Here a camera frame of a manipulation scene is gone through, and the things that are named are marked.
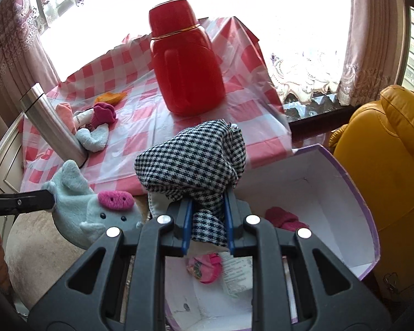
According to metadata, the houndstooth cloth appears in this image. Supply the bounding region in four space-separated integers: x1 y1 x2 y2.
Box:
134 119 246 249

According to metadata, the pink checkered tablecloth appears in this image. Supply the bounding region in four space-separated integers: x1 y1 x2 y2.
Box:
18 16 293 201

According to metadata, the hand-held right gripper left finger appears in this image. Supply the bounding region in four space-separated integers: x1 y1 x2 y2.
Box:
28 198 194 331

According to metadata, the red plastic jug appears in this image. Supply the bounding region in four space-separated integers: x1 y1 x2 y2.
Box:
148 0 226 115

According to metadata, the stainless steel thermos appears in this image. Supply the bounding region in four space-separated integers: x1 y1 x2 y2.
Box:
20 83 87 168

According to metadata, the white lace curtain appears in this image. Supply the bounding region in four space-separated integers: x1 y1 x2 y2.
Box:
269 52 346 104

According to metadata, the white tube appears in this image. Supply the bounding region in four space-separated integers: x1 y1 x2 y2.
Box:
72 108 97 127

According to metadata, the light blue towel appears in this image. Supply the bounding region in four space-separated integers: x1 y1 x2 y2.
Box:
75 124 109 152

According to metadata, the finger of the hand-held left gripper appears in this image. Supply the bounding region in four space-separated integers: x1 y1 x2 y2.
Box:
0 189 56 212

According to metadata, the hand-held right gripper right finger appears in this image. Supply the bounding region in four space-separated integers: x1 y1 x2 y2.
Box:
224 189 392 331

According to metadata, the orange cloth item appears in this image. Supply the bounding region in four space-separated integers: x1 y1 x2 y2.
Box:
94 91 128 105

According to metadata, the white printed paper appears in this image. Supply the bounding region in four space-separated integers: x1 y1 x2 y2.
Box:
222 257 254 299

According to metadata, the grey plush pig toy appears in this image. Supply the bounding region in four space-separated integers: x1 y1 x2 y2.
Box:
41 159 145 249

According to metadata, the magenta knit sock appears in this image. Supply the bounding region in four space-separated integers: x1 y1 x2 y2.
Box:
91 102 118 129
265 206 310 232

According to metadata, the pink cloth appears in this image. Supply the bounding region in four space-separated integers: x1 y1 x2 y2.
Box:
55 102 77 133

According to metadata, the dark window sill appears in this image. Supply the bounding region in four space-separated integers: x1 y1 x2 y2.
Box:
283 93 359 142

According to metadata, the yellow leather chair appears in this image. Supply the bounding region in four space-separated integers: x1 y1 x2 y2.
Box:
329 79 414 304

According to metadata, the pink coin purse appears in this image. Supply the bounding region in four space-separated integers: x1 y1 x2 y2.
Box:
186 253 223 284

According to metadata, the cream carved cabinet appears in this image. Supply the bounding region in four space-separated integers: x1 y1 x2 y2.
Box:
0 114 25 194

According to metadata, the pink patterned curtain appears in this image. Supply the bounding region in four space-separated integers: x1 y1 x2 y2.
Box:
0 0 61 111
338 0 411 106

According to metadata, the white cardboard box purple rim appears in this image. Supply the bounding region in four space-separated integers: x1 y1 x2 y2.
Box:
148 144 381 331

